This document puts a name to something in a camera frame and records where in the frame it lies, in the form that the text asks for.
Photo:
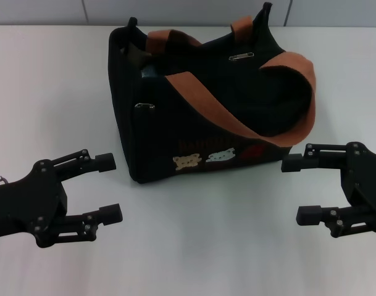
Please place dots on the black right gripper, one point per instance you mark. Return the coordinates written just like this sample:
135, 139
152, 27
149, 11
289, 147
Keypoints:
365, 182

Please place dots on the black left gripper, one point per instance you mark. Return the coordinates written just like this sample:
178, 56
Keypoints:
27, 200

